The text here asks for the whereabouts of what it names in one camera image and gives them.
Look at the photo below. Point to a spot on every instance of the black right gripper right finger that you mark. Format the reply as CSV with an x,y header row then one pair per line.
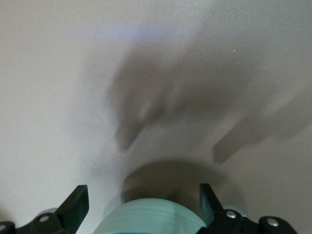
x,y
212,214

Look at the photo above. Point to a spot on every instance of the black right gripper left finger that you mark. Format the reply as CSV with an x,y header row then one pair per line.
x,y
70,212

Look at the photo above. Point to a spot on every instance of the sage green bowl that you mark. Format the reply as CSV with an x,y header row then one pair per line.
x,y
151,214

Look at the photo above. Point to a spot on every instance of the brown table cloth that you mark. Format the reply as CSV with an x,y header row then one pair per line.
x,y
48,97

